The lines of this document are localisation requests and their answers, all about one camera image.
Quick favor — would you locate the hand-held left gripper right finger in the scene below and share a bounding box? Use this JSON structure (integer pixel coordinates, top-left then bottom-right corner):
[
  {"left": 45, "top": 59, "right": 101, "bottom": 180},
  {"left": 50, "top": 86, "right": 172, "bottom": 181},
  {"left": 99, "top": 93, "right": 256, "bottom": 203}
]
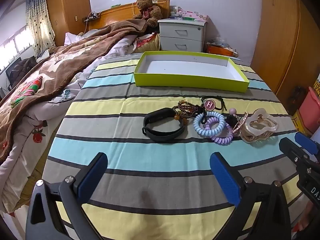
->
[{"left": 209, "top": 152, "right": 292, "bottom": 240}]

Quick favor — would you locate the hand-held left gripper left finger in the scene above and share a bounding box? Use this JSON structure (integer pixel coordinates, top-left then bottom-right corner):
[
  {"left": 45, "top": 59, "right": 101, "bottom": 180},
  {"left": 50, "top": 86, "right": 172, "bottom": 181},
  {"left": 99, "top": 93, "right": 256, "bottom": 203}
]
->
[{"left": 26, "top": 152, "right": 108, "bottom": 240}]

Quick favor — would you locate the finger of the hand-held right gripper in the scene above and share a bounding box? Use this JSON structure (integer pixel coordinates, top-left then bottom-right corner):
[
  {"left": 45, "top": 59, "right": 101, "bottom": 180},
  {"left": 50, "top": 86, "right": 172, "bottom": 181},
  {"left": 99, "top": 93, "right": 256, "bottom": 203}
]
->
[
  {"left": 279, "top": 138, "right": 312, "bottom": 167},
  {"left": 294, "top": 132, "right": 320, "bottom": 155}
]

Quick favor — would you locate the purple coil hair tie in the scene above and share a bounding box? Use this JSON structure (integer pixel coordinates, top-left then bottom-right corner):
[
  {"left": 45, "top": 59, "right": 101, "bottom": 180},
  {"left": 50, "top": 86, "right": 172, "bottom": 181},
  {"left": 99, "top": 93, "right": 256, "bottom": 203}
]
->
[{"left": 204, "top": 116, "right": 234, "bottom": 145}]

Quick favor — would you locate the beige claw hair clip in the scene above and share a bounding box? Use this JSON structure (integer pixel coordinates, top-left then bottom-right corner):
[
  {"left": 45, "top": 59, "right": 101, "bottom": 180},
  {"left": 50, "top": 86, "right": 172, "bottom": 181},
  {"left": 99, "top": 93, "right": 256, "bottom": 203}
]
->
[{"left": 240, "top": 108, "right": 279, "bottom": 144}]

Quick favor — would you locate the blue coil hair tie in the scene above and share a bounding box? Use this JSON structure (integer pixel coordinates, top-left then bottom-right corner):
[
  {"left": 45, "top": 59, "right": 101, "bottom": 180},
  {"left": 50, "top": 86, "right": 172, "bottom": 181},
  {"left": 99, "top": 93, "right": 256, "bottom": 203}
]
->
[{"left": 193, "top": 112, "right": 225, "bottom": 138}]

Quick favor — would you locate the gold rhinestone hair clip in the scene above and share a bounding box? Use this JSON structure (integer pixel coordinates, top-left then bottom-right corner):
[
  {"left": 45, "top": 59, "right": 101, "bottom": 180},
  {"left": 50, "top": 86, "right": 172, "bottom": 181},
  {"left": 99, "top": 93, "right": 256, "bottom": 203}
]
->
[{"left": 231, "top": 112, "right": 249, "bottom": 133}]

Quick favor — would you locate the black wristband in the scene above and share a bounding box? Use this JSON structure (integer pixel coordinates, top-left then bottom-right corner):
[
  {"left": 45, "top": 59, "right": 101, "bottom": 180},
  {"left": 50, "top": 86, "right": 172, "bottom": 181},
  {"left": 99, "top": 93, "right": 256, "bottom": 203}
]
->
[{"left": 142, "top": 107, "right": 186, "bottom": 143}]

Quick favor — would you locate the brown bead bracelet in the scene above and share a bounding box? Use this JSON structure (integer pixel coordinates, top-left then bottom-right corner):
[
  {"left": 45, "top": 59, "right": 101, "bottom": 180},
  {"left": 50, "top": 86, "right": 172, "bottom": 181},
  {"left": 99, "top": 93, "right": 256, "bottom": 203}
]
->
[{"left": 171, "top": 100, "right": 200, "bottom": 125}]

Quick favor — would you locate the green cardboard box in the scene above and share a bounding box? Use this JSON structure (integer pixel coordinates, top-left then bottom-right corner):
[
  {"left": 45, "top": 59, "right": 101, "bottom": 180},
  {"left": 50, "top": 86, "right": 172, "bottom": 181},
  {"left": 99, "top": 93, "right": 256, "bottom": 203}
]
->
[{"left": 133, "top": 51, "right": 250, "bottom": 94}]

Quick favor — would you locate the yellow printed box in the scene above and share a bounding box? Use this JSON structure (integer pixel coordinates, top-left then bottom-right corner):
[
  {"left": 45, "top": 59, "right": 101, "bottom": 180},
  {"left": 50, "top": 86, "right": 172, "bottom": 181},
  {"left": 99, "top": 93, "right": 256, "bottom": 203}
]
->
[{"left": 291, "top": 110, "right": 313, "bottom": 137}]

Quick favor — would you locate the pink plastic bin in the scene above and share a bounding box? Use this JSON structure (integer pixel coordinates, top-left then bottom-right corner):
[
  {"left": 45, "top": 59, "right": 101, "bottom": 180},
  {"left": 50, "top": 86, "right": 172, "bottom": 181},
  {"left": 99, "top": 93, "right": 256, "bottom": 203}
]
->
[{"left": 299, "top": 87, "right": 320, "bottom": 135}]

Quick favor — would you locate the striped tablecloth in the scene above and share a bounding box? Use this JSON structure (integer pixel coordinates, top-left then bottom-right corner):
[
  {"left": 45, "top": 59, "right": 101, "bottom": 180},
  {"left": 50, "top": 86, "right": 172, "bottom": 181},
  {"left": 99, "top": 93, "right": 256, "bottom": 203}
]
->
[{"left": 41, "top": 52, "right": 304, "bottom": 240}]

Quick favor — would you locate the black scrunchie pink ball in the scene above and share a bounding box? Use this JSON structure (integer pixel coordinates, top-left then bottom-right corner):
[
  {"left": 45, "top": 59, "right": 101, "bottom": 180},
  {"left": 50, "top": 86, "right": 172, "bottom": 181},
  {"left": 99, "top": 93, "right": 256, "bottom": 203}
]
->
[{"left": 224, "top": 108, "right": 241, "bottom": 130}]

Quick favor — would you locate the wide wooden wardrobe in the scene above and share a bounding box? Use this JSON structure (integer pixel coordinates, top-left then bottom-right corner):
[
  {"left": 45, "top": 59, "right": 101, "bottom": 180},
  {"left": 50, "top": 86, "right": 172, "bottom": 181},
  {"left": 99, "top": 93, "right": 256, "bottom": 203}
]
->
[{"left": 251, "top": 0, "right": 320, "bottom": 117}]

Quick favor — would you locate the brown patterned blanket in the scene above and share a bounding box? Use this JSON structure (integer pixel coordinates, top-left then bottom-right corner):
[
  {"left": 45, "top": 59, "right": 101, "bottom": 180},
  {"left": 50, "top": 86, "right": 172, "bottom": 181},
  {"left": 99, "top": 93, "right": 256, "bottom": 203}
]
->
[{"left": 0, "top": 19, "right": 150, "bottom": 165}]

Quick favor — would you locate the orange storage box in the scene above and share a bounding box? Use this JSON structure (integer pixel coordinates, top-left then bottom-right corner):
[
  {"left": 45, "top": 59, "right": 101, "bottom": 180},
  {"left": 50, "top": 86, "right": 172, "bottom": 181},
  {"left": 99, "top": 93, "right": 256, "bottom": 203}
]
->
[{"left": 206, "top": 40, "right": 238, "bottom": 57}]

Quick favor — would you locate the dark jacket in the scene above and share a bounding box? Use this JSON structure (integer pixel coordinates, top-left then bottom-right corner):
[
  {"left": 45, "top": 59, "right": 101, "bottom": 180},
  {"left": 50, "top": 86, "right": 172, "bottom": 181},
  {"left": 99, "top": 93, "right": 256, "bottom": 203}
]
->
[{"left": 6, "top": 56, "right": 38, "bottom": 90}]

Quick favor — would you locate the yellow pillow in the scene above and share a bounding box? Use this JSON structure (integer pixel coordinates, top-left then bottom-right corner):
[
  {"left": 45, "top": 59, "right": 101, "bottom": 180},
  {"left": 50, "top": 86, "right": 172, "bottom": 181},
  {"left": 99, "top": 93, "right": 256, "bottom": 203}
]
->
[{"left": 135, "top": 33, "right": 161, "bottom": 54}]

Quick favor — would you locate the white nightstand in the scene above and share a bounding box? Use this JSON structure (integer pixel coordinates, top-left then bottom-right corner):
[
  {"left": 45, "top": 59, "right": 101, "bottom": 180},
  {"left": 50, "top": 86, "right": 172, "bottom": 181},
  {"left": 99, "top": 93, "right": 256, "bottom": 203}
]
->
[{"left": 157, "top": 17, "right": 209, "bottom": 53}]

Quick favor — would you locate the spotted curtain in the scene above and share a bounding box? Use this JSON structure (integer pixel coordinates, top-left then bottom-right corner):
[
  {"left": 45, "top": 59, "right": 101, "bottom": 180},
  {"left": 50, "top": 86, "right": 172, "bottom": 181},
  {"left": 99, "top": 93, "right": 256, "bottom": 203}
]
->
[{"left": 25, "top": 0, "right": 56, "bottom": 58}]

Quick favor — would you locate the wooden headboard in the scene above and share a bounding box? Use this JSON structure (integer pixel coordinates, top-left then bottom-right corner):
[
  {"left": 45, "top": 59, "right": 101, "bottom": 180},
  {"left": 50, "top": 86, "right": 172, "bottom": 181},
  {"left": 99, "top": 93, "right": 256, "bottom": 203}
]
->
[{"left": 85, "top": 0, "right": 170, "bottom": 34}]

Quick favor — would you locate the pink floral box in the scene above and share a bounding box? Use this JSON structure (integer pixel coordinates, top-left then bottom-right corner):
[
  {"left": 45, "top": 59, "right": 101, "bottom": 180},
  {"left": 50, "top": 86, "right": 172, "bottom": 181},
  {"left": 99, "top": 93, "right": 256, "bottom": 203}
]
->
[{"left": 179, "top": 9, "right": 209, "bottom": 22}]

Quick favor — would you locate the narrow wooden wardrobe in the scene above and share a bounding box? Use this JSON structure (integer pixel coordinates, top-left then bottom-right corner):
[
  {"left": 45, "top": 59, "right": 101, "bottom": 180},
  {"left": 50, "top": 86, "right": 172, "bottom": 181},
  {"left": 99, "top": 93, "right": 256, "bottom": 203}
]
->
[{"left": 46, "top": 0, "right": 92, "bottom": 47}]

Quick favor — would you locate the brown teddy bear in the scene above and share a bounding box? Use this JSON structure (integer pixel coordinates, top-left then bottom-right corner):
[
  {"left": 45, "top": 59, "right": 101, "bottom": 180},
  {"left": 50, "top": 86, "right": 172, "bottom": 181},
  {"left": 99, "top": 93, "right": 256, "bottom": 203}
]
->
[{"left": 132, "top": 0, "right": 162, "bottom": 27}]

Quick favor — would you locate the black hair tie pink charm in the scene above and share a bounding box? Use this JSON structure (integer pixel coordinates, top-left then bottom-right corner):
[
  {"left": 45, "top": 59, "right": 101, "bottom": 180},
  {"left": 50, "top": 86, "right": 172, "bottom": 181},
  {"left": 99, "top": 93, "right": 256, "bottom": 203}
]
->
[{"left": 201, "top": 95, "right": 227, "bottom": 112}]

